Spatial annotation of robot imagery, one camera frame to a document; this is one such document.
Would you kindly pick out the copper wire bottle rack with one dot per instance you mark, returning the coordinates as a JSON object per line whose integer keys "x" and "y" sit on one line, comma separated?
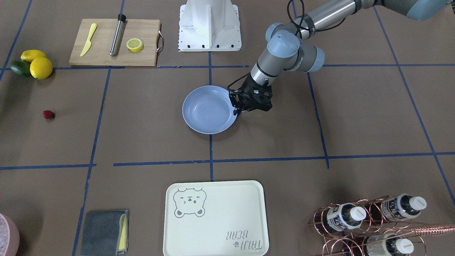
{"x": 353, "y": 242}

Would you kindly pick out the pink bowl with ice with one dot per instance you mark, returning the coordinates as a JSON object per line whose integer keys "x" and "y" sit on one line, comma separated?
{"x": 9, "y": 236}

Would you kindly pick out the red strawberry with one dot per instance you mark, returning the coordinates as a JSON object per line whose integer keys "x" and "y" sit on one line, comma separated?
{"x": 48, "y": 114}

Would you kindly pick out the green avocado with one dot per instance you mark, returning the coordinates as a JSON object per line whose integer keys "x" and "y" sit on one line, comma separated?
{"x": 21, "y": 68}

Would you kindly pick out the yellow lemon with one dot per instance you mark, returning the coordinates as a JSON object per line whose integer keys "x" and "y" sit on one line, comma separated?
{"x": 30, "y": 55}
{"x": 41, "y": 68}

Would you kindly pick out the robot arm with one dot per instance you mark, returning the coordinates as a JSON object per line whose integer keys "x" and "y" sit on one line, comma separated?
{"x": 286, "y": 49}

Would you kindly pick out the cream bear tray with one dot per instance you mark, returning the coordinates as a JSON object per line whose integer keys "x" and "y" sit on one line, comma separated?
{"x": 225, "y": 218}

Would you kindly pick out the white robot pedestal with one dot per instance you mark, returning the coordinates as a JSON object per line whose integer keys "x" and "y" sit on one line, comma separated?
{"x": 209, "y": 25}

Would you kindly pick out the metal cylinder tool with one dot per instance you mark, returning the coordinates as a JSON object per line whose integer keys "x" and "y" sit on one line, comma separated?
{"x": 115, "y": 47}

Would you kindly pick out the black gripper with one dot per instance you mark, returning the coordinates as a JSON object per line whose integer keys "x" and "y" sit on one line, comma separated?
{"x": 246, "y": 88}

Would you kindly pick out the yellow plastic knife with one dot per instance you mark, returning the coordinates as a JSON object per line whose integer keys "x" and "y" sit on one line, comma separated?
{"x": 88, "y": 42}

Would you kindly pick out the dark drink bottle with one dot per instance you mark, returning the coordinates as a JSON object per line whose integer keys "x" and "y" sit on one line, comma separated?
{"x": 388, "y": 244}
{"x": 344, "y": 217}
{"x": 402, "y": 207}

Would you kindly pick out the blue plate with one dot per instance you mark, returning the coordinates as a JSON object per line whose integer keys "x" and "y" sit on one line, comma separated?
{"x": 208, "y": 110}

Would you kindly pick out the grey cloth with sponge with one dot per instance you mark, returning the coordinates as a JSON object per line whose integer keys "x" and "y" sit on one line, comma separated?
{"x": 105, "y": 233}

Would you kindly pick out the lemon half slice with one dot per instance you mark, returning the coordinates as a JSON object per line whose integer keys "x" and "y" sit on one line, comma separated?
{"x": 135, "y": 45}

